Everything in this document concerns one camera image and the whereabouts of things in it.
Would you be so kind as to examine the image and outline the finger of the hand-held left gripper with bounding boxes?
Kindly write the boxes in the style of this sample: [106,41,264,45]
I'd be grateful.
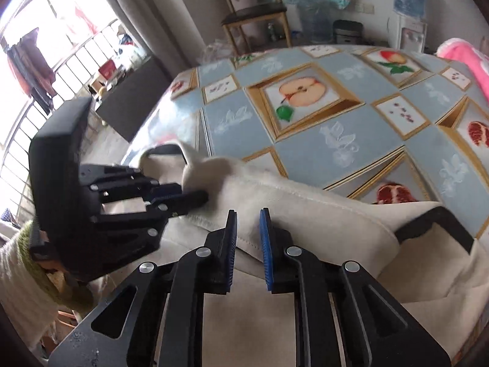
[78,162,183,204]
[91,188,209,254]

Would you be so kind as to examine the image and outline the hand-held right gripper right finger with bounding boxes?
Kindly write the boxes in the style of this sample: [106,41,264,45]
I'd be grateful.
[260,208,449,367]

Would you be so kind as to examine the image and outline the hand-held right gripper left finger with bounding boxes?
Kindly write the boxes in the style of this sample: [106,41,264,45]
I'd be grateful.
[48,209,238,367]

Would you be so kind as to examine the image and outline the cream hooded jacket black trim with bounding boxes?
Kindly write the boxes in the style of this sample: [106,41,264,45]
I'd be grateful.
[69,143,489,367]

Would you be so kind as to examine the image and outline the person's left forearm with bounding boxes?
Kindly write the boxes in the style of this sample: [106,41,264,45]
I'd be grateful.
[0,222,96,357]

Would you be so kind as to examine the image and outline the hanging red clothes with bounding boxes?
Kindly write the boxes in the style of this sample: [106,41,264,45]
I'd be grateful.
[7,27,56,98]

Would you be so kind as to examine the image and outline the dark grey cabinet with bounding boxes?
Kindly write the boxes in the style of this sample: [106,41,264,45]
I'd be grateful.
[95,55,172,142]

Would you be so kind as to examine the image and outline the metal window railing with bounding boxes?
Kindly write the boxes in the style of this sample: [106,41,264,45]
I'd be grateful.
[0,19,119,207]

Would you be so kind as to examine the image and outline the red box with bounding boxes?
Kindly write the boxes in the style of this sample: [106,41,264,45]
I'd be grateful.
[98,59,117,80]

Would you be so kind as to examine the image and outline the white bag with dark print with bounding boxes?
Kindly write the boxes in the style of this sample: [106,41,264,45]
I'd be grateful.
[118,34,149,62]

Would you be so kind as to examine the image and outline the fruit-printed blue tablecloth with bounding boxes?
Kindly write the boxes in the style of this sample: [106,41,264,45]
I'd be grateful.
[122,44,489,241]

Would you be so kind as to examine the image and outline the white plastic bag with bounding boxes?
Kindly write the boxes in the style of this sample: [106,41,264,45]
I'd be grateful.
[204,40,245,61]

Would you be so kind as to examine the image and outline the beige curtain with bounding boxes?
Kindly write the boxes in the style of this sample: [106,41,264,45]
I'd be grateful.
[101,0,203,69]

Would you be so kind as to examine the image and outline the wooden chair dark seat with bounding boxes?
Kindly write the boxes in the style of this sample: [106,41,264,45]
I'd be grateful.
[214,0,293,57]

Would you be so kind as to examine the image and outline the clear empty water jug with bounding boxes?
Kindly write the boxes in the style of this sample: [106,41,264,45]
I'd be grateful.
[302,2,333,44]

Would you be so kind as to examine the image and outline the black bin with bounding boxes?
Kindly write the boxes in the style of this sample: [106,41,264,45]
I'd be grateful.
[332,19,363,46]

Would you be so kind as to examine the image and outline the white water dispenser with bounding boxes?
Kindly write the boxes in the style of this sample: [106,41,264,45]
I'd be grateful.
[397,15,428,52]

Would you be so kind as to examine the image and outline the pink cloth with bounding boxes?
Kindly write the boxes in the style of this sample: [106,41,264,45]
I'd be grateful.
[436,37,489,102]

